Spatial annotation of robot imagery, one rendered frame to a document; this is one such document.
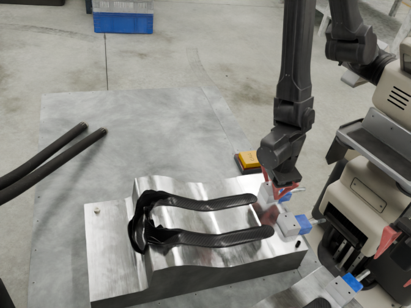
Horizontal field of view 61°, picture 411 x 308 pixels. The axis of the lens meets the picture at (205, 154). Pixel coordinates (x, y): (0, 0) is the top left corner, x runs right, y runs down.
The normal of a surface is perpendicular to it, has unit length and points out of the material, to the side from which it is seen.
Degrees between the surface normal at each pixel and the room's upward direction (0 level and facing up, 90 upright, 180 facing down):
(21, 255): 0
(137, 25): 91
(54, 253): 0
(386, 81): 98
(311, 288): 0
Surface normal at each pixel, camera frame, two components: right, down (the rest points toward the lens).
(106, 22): 0.25, 0.67
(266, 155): -0.70, 0.41
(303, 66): 0.67, 0.28
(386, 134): -0.84, 0.27
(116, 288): 0.13, -0.74
